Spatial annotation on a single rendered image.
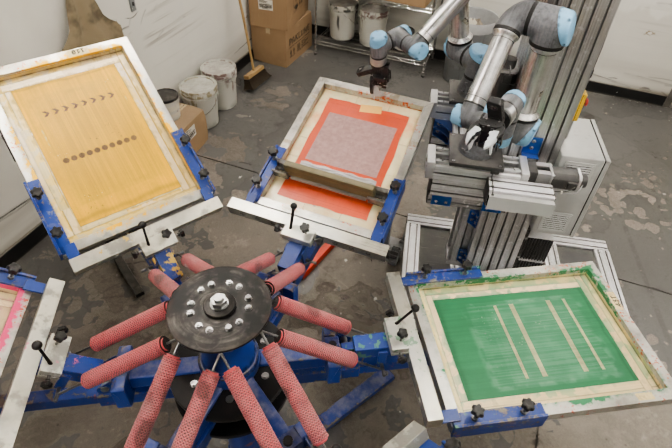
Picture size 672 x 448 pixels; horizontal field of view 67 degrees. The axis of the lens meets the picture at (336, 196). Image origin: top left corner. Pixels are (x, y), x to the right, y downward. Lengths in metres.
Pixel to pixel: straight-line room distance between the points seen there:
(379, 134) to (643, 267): 2.25
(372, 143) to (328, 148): 0.20
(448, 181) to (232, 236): 1.76
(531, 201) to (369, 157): 0.71
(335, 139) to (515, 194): 0.83
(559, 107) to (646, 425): 1.73
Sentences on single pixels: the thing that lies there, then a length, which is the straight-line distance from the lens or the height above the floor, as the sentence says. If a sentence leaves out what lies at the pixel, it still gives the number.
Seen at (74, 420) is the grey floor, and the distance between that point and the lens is 3.01.
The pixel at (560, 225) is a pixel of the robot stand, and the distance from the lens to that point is 2.68.
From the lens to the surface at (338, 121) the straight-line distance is 2.44.
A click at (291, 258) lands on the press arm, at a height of 1.06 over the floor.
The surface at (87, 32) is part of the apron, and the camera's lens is 3.72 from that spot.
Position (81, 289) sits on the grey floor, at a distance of 3.49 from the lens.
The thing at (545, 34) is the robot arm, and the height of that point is 1.83.
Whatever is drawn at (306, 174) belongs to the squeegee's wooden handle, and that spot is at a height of 1.16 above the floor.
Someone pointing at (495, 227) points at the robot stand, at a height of 0.71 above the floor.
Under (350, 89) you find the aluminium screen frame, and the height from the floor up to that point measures 1.27.
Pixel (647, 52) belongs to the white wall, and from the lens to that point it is 5.72.
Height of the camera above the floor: 2.52
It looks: 41 degrees down
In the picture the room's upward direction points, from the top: 3 degrees clockwise
